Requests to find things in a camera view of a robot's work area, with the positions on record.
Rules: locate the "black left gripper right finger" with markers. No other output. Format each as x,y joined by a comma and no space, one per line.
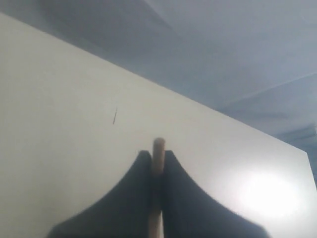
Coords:
189,212

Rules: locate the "wooden chopstick back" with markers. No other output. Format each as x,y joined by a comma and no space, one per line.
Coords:
157,169

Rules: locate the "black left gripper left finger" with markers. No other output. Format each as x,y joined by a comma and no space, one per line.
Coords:
122,213

